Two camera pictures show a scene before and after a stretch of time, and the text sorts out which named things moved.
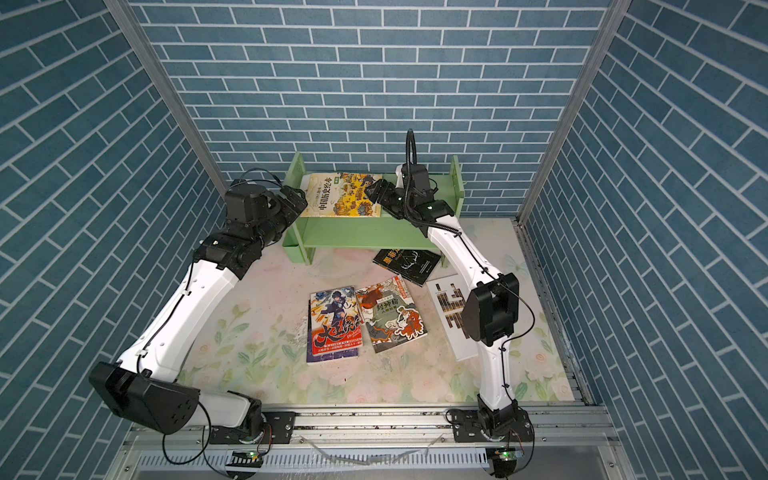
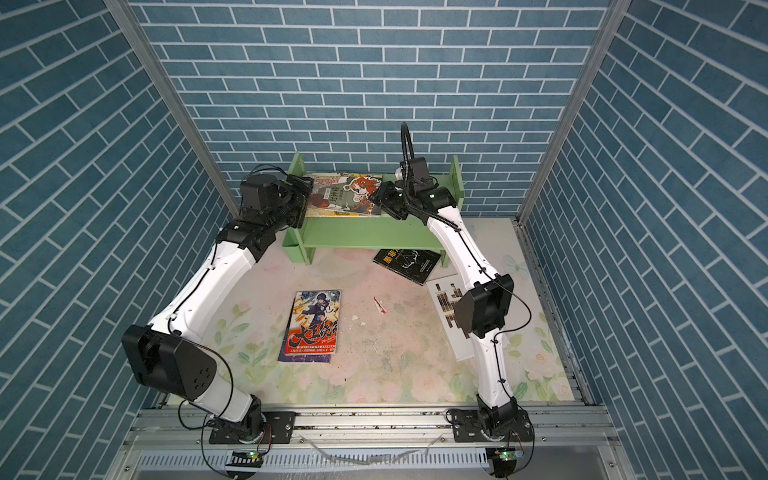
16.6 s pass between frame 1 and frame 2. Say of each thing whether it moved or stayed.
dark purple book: moved
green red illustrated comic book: moved
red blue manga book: moved
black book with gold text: stayed
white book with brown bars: stayed
